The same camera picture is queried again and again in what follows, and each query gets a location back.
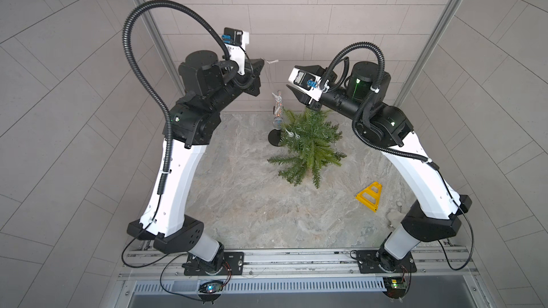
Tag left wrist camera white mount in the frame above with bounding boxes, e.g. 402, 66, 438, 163
221, 27, 250, 76

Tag right green circuit board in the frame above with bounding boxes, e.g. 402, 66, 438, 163
382, 277, 408, 299

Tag black mounting plate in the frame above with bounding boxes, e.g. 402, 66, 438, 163
181, 252, 245, 276
350, 249, 418, 275

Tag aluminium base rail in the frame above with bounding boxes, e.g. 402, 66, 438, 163
104, 247, 495, 307

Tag left green circuit board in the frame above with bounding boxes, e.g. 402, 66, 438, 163
198, 280, 225, 295

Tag clear string lights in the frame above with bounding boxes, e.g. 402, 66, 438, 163
265, 58, 301, 140

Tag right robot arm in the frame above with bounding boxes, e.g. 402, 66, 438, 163
288, 61, 472, 272

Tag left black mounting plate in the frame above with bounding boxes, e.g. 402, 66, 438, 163
181, 252, 245, 276

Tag black corrugated cable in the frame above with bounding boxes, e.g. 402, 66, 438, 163
318, 41, 440, 170
123, 0, 232, 195

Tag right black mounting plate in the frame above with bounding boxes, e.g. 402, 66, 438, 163
350, 249, 418, 275

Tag small green christmas tree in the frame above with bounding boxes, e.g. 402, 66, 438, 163
268, 108, 347, 189

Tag yellow plastic triangle frame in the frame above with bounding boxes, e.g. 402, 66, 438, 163
355, 182, 382, 212

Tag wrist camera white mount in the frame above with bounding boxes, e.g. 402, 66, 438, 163
288, 65, 330, 104
221, 27, 250, 76

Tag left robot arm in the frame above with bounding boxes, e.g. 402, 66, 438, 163
127, 49, 265, 268

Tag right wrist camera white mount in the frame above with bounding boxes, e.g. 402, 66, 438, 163
288, 65, 330, 104

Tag green circuit board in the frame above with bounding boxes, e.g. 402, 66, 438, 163
198, 280, 225, 295
382, 277, 408, 299

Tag left black corrugated cable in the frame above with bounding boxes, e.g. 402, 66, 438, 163
123, 0, 232, 195

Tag right black corrugated cable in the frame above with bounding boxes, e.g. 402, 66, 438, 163
318, 41, 440, 170

